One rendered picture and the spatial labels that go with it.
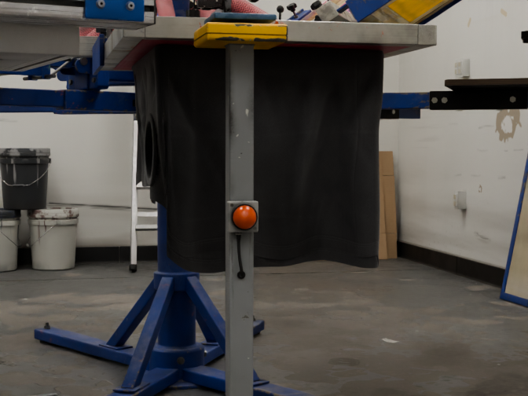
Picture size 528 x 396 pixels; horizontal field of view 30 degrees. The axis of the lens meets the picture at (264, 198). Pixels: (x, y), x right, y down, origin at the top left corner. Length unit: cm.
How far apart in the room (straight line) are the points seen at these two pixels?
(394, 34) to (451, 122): 423
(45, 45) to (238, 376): 60
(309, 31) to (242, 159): 34
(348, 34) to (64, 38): 56
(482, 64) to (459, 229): 100
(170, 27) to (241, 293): 49
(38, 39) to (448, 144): 476
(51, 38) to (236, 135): 32
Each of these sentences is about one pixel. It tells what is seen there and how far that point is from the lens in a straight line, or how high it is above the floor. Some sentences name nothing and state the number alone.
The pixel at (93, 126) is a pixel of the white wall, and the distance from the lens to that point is 648.
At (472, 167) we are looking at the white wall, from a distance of 580.
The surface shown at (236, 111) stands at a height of 82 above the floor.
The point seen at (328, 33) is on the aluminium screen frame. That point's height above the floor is 97.
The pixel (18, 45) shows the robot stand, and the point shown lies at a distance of 153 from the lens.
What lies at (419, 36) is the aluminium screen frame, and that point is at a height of 97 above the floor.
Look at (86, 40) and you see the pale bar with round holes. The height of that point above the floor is 103.
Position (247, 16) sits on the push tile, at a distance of 156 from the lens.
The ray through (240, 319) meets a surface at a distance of 160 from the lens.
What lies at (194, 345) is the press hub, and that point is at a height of 11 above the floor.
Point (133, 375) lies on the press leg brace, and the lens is 297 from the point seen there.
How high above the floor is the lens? 76
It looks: 3 degrees down
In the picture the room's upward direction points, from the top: straight up
